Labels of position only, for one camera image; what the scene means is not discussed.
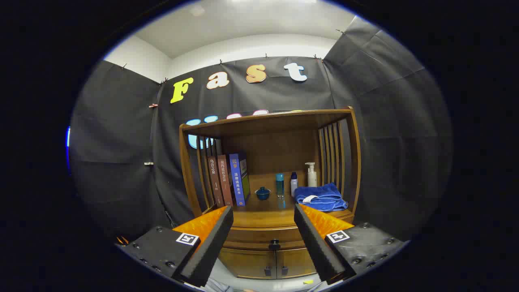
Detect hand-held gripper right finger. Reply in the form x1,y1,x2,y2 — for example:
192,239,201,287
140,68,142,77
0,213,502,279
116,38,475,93
294,204,408,285

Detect blue folded towel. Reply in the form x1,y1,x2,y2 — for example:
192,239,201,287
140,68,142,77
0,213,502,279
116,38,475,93
294,182,348,212

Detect reddish brown book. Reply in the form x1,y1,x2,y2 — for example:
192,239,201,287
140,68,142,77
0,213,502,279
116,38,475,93
217,155,234,206

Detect dark brown book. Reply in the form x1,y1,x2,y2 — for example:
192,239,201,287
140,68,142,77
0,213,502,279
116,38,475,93
208,156,224,207

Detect wooden cabinet door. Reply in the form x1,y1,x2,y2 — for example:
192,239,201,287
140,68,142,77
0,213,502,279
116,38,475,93
276,247,317,279
218,248,277,279

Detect black backdrop cloth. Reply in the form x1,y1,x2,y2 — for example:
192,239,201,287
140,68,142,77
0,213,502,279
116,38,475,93
68,16,453,244

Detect wooden cabinet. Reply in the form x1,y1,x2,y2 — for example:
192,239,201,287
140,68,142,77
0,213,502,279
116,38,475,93
179,106,362,280

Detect blue book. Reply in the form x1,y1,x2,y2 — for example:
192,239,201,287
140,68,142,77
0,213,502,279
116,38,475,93
229,152,251,207

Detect wooden drawer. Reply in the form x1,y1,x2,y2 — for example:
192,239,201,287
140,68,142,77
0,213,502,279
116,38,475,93
223,225,309,251

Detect light striped clothing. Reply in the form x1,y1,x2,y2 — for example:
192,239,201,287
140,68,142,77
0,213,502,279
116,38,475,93
203,278,234,292

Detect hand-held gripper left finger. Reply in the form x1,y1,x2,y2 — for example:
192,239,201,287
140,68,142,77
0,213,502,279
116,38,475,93
116,206,234,288

